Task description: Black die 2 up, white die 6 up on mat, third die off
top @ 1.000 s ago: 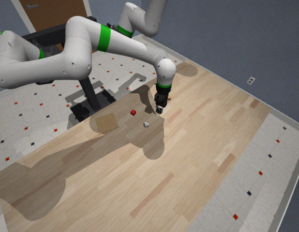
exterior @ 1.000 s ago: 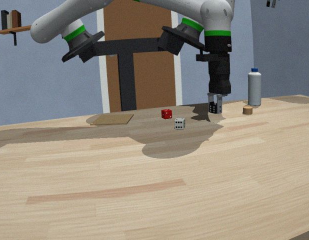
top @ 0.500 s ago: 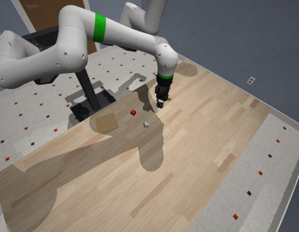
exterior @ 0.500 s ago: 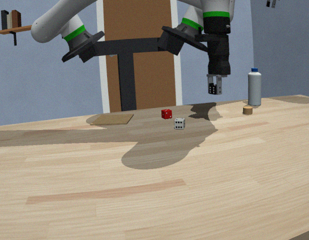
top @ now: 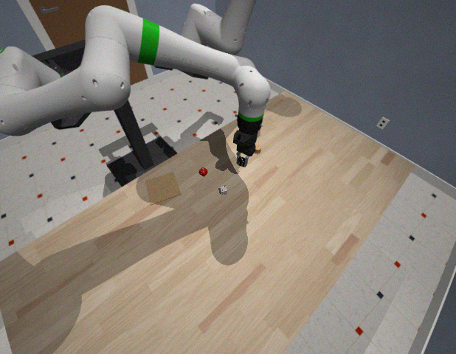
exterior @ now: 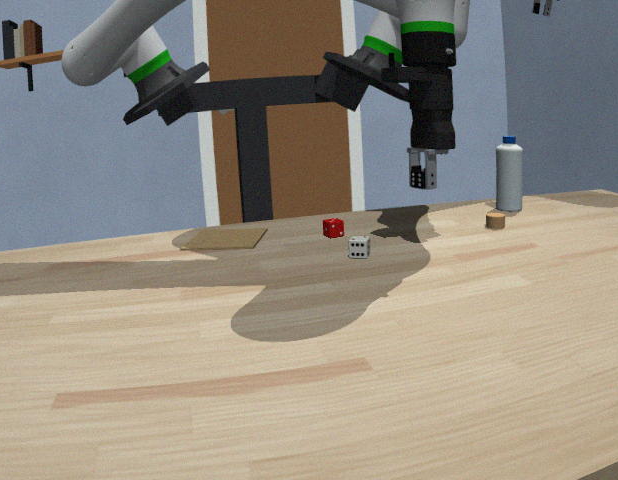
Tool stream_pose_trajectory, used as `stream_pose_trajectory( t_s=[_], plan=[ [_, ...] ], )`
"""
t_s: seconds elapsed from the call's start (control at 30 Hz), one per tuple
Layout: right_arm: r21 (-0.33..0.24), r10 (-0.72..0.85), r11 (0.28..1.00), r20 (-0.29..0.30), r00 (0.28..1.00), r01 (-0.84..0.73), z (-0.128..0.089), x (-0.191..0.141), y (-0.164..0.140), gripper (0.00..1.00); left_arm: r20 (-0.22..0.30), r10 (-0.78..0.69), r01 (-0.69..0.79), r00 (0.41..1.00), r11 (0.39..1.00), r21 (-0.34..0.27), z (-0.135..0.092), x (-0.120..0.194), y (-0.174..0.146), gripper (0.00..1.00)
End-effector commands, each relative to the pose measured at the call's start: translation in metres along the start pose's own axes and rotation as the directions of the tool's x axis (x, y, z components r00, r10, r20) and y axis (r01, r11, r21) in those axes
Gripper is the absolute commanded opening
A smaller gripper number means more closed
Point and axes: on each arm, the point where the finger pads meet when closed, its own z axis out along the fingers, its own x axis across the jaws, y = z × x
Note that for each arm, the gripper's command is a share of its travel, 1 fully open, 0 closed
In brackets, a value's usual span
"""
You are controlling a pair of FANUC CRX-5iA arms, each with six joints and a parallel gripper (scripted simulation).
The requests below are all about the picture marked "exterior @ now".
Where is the tan short cylinder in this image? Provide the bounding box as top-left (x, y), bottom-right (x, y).
top-left (486, 213), bottom-right (505, 229)

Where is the grey die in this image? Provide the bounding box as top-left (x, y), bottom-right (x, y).
top-left (348, 236), bottom-right (370, 259)

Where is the red die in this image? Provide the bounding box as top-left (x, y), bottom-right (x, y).
top-left (323, 218), bottom-right (344, 238)

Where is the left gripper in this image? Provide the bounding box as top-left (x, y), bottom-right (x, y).
top-left (532, 0), bottom-right (552, 17)

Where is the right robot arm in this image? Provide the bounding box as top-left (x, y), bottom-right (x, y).
top-left (61, 0), bottom-right (455, 105)

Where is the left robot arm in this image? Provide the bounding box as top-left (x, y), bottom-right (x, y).
top-left (347, 0), bottom-right (470, 73)

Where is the grey bottle with blue cap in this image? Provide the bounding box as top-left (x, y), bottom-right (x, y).
top-left (496, 136), bottom-right (523, 212)

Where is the black die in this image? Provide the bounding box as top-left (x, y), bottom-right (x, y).
top-left (411, 169), bottom-right (425, 189)

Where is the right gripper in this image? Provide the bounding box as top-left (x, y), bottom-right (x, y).
top-left (381, 31), bottom-right (456, 190)

